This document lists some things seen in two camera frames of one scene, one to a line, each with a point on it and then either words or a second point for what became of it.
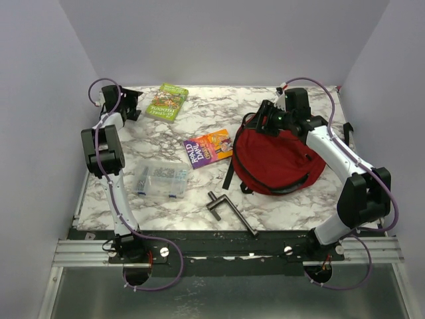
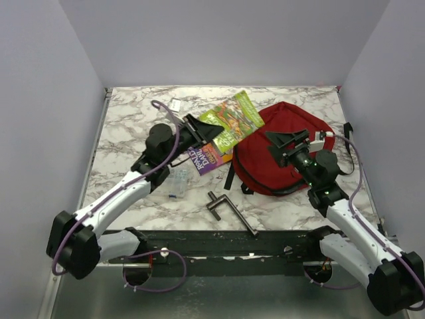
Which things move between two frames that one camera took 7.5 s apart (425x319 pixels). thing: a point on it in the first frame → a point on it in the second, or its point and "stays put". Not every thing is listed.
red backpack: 279,165 stays put
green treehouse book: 167,102 → 238,118
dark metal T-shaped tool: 214,201 stays put
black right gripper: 264,110 → 283,139
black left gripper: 131,98 → 202,131
